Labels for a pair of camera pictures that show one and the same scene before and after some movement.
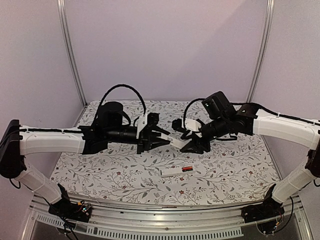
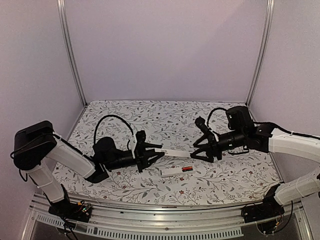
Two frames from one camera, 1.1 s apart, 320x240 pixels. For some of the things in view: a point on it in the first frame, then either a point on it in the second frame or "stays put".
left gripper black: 147,138 -> 148,154
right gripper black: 196,144 -> 212,144
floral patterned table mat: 236,171 stays put
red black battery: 186,168 stays put
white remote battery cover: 178,143 -> 174,153
